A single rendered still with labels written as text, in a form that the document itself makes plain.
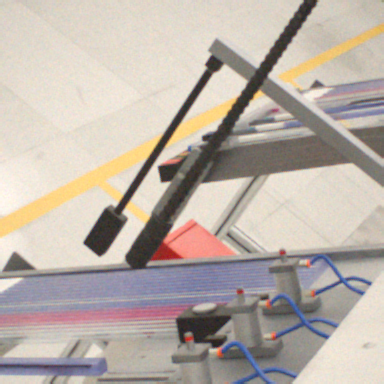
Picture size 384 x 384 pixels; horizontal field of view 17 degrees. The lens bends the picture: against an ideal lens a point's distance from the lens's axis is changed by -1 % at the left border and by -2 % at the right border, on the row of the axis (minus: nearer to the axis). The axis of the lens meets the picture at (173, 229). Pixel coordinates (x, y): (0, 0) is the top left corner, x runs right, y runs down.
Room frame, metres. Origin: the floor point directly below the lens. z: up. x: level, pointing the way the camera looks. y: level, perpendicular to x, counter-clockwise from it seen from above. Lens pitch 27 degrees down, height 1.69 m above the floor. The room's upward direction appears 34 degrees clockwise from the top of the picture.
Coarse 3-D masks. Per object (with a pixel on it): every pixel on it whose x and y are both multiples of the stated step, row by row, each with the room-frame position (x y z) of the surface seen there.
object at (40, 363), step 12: (0, 360) 0.83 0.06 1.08; (12, 360) 0.83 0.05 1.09; (24, 360) 0.82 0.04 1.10; (36, 360) 0.82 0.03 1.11; (48, 360) 0.82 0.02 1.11; (60, 360) 0.82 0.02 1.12; (72, 360) 0.82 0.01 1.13; (84, 360) 0.82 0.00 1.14; (96, 360) 0.82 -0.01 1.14; (0, 372) 0.82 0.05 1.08; (12, 372) 0.82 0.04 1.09; (24, 372) 0.82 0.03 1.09; (36, 372) 0.82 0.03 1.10; (48, 372) 0.81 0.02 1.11; (60, 372) 0.81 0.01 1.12; (72, 372) 0.81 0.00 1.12; (84, 372) 0.81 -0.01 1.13; (96, 372) 0.81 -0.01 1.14
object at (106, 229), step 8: (104, 208) 1.01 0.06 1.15; (112, 208) 1.01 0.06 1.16; (104, 216) 1.01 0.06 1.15; (112, 216) 1.01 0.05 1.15; (120, 216) 1.01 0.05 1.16; (96, 224) 1.01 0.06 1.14; (104, 224) 1.01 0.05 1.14; (112, 224) 1.00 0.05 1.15; (120, 224) 1.00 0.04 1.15; (96, 232) 1.01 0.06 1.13; (104, 232) 1.00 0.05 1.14; (112, 232) 1.00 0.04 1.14; (88, 240) 1.01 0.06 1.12; (96, 240) 1.01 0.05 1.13; (104, 240) 1.00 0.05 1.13; (112, 240) 1.01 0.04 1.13; (88, 248) 1.01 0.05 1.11; (96, 248) 1.00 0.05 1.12; (104, 248) 1.00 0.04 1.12
